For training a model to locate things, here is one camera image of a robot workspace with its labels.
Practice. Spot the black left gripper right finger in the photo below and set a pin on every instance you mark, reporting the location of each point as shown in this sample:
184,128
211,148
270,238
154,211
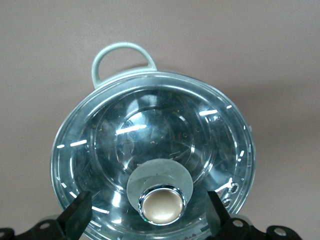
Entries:
220,220

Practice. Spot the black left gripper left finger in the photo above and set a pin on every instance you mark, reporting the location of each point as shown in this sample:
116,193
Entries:
72,215

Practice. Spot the glass lid with knob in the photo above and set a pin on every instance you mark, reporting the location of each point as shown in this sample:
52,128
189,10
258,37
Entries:
162,205

